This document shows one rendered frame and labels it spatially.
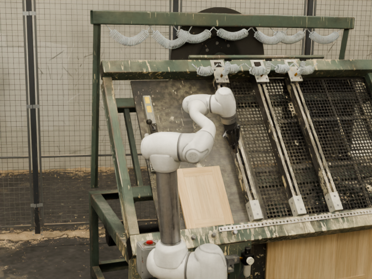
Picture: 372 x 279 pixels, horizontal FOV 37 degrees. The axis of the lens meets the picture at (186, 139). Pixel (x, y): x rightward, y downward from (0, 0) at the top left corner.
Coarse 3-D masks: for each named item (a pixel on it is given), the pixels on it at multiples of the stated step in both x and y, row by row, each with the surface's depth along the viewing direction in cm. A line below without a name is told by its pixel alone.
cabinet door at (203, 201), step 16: (192, 176) 349; (208, 176) 352; (192, 192) 343; (208, 192) 346; (224, 192) 349; (192, 208) 338; (208, 208) 341; (224, 208) 344; (192, 224) 332; (208, 224) 335; (224, 224) 338
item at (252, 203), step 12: (216, 60) 389; (228, 60) 375; (216, 72) 384; (228, 72) 376; (216, 84) 384; (240, 144) 364; (240, 156) 363; (240, 168) 355; (252, 192) 349; (252, 204) 345; (252, 216) 342
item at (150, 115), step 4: (144, 96) 365; (148, 96) 366; (144, 100) 364; (144, 104) 362; (148, 104) 363; (144, 108) 363; (152, 108) 362; (144, 112) 363; (148, 112) 360; (152, 112) 361; (148, 116) 359; (152, 116) 359; (152, 120) 358; (148, 128) 356; (148, 132) 357
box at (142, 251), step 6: (156, 240) 303; (138, 246) 297; (144, 246) 294; (150, 246) 294; (138, 252) 297; (144, 252) 291; (138, 258) 298; (144, 258) 292; (138, 264) 299; (144, 264) 293; (138, 270) 299; (144, 270) 293; (144, 276) 294; (150, 276) 295
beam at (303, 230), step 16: (368, 208) 371; (240, 224) 338; (288, 224) 347; (304, 224) 351; (320, 224) 354; (336, 224) 357; (352, 224) 361; (368, 224) 365; (128, 240) 316; (144, 240) 316; (208, 240) 327; (224, 240) 330; (240, 240) 333; (256, 240) 338; (272, 240) 346; (128, 256) 318
